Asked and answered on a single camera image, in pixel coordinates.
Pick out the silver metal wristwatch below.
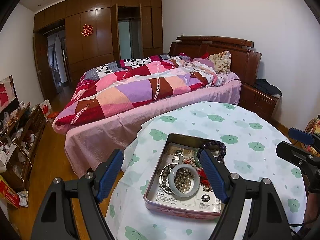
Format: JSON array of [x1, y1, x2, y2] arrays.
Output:
[[172, 150, 184, 165]]

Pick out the dark purple bead bracelet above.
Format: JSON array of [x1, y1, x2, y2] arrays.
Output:
[[201, 140, 228, 163]]

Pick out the red knot cord pendant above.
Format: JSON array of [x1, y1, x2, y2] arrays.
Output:
[[197, 167, 210, 187]]

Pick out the pink tin jewelry box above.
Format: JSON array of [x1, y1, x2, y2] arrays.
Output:
[[144, 133, 227, 220]]

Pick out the person's right hand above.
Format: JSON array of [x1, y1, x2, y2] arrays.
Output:
[[304, 192, 319, 228]]

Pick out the dark clothes on nightstand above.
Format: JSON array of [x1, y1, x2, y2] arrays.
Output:
[[254, 79, 283, 98]]

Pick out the cluttered wooden tv cabinet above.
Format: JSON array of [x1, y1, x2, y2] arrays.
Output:
[[1, 104, 47, 191]]

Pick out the brown wooden wardrobe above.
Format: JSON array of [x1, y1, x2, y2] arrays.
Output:
[[34, 0, 163, 99]]

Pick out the wooden nightstand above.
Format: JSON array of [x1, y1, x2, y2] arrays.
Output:
[[239, 84, 279, 121]]

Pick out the colourful patterned cushion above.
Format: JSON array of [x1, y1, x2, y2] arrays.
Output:
[[301, 117, 320, 157]]

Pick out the flat screen television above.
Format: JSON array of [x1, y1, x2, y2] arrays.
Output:
[[0, 75, 19, 113]]

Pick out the pink bead bracelet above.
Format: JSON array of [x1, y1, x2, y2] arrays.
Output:
[[182, 156, 201, 168]]

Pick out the printed paper leaflet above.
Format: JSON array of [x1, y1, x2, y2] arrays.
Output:
[[145, 142, 223, 216]]

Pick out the floral pillow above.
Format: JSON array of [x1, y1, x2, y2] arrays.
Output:
[[208, 50, 232, 74]]

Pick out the patchwork pink quilt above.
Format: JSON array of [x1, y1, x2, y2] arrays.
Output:
[[53, 56, 238, 134]]

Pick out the grey stone bead bracelet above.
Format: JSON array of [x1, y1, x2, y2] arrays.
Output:
[[159, 163, 180, 196]]

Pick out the gold bead necklace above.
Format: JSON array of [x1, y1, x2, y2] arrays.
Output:
[[173, 168, 198, 193]]

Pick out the red double happiness decal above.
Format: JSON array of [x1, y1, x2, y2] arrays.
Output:
[[81, 24, 94, 37]]

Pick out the green jade bangle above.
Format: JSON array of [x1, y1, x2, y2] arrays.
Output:
[[194, 148, 203, 167]]

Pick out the dark wooden headboard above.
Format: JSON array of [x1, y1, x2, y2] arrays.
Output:
[[169, 35, 263, 86]]

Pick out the red cardboard box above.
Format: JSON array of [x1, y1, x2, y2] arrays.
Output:
[[0, 176, 20, 209]]

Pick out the pale jade bangle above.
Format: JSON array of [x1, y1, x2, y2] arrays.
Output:
[[168, 164, 200, 198]]

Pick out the pink bed sheet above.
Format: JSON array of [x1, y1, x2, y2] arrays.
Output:
[[65, 73, 241, 177]]

